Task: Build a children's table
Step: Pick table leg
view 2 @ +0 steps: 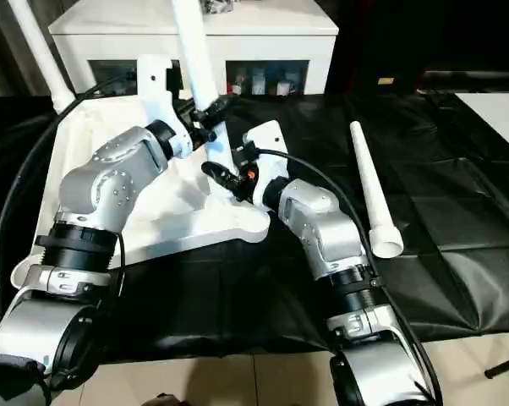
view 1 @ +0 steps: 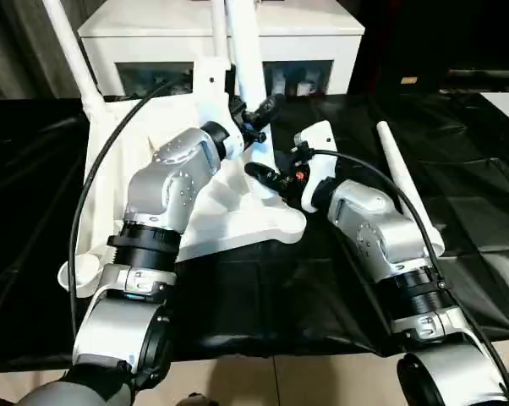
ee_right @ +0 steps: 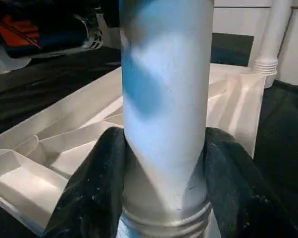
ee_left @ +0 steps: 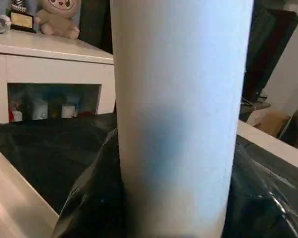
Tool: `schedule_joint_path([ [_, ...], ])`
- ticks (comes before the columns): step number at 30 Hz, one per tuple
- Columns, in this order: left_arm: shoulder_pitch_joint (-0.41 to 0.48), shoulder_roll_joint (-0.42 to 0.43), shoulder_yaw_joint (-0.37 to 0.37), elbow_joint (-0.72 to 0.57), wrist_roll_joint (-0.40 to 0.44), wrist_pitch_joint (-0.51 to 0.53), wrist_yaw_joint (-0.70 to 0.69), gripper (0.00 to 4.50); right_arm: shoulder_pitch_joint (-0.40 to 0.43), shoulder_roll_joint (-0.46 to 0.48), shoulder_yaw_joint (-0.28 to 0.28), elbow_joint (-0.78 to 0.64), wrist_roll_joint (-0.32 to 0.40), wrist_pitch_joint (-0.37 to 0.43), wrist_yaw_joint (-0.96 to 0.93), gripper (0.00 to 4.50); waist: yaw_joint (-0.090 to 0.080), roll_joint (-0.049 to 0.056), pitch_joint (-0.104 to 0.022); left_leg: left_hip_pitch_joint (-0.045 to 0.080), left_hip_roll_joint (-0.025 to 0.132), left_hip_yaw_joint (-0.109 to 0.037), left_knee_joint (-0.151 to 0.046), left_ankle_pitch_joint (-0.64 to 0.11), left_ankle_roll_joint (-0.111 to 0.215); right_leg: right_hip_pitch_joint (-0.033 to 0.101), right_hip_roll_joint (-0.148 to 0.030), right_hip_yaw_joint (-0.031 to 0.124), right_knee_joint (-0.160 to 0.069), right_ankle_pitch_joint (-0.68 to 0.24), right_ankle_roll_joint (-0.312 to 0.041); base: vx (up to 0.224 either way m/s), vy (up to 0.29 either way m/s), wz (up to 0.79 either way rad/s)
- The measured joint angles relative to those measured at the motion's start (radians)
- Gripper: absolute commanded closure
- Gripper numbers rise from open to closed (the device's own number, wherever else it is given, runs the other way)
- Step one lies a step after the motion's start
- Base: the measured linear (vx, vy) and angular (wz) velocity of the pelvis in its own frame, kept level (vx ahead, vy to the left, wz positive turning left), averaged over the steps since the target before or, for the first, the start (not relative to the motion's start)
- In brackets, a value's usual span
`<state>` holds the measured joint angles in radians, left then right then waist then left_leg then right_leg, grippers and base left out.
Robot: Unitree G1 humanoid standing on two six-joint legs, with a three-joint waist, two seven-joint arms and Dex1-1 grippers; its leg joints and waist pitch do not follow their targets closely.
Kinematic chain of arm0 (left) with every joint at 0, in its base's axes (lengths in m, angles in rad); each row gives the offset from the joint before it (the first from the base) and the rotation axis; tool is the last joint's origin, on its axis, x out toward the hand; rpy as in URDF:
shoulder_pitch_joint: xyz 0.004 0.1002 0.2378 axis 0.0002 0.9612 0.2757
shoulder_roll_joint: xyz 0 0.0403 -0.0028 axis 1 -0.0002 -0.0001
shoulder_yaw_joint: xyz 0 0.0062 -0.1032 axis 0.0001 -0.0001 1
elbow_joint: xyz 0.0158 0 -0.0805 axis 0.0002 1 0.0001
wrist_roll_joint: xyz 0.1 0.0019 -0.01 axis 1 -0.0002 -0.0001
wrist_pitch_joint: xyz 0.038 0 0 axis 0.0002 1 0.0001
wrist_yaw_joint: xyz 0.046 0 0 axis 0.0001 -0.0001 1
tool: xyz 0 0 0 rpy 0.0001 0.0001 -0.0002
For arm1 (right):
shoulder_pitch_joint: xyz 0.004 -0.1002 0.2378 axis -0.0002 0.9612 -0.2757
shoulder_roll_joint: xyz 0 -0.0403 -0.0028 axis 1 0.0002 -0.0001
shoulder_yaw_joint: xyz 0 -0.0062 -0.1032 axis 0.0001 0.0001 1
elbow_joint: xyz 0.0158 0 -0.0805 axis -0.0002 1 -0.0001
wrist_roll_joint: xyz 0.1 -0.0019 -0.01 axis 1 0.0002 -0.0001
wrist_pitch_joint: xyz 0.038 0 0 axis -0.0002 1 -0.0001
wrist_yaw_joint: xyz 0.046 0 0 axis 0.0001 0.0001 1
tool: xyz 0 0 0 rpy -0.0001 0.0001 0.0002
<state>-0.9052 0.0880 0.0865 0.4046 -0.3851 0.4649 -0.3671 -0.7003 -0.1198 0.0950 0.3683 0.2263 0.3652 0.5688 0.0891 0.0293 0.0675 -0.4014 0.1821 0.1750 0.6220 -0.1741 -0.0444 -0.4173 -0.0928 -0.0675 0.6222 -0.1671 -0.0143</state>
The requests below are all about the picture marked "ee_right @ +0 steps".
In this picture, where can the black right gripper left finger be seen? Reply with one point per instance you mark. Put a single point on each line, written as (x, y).
(89, 198)

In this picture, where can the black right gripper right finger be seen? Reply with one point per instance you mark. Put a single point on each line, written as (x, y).
(243, 198)

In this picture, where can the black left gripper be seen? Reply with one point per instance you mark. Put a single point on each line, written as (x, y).
(52, 27)

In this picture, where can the white plastic table top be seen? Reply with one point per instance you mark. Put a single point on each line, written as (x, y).
(64, 119)

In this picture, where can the white plastic table leg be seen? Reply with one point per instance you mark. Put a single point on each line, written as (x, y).
(275, 37)
(168, 99)

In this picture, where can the black mat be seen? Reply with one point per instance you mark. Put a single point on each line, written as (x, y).
(40, 84)

